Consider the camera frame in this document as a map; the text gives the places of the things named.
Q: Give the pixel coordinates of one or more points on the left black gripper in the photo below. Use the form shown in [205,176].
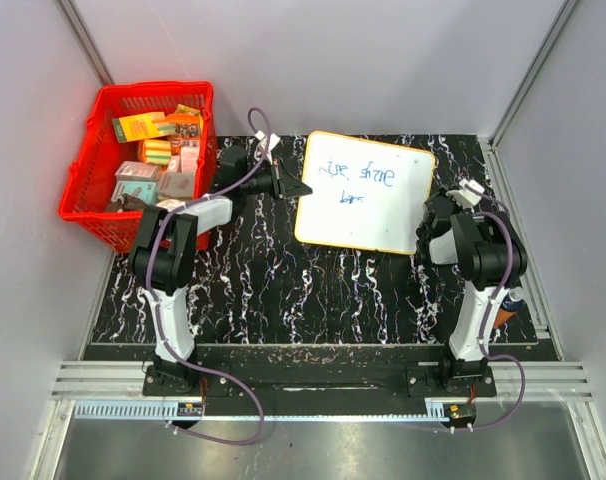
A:
[285,186]

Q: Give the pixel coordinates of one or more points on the white board with orange frame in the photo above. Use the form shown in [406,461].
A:
[366,195]

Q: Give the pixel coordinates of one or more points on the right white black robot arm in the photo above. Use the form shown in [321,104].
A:
[489,256]

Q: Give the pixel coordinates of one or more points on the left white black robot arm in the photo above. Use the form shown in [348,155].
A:
[162,257]

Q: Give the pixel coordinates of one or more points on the pink white box in basket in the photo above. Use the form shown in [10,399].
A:
[189,156]

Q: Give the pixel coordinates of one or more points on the brown pink box in basket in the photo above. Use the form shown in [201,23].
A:
[176,185]

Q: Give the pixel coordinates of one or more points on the white round lid in basket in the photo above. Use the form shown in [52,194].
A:
[170,204]

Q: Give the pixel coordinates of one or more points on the orange snack packet in basket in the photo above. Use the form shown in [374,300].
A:
[187,121]

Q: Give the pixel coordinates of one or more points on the striped yellow orange sponge pack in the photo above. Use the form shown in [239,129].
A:
[156,152]

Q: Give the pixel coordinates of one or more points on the teal box in basket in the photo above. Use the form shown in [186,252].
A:
[142,190]

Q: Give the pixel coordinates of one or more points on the grey pink box in basket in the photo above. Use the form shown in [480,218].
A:
[138,171]

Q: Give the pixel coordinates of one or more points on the yellow green box in basket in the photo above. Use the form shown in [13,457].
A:
[138,127]

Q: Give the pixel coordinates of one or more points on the red plastic shopping basket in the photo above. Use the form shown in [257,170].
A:
[91,178]

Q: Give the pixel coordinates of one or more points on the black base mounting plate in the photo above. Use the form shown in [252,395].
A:
[316,380]

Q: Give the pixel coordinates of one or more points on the small blue orange bottle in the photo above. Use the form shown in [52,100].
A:
[513,301]

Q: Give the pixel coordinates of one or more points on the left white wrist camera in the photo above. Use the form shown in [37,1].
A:
[265,146]

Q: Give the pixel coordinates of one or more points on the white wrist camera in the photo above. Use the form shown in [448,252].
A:
[265,146]
[467,194]

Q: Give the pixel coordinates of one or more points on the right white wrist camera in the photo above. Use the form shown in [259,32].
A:
[467,194]

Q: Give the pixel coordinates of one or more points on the grey slotted cable duct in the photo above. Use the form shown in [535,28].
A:
[165,410]

